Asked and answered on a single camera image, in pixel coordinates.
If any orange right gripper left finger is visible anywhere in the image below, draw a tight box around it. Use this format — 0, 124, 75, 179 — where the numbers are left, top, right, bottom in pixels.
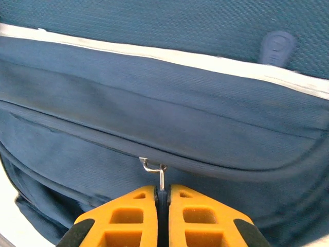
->
56, 185, 159, 247

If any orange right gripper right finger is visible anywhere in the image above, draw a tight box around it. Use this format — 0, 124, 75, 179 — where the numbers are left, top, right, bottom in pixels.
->
167, 184, 271, 247

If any navy blue student backpack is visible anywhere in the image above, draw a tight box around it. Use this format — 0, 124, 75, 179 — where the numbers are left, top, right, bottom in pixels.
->
0, 0, 329, 247

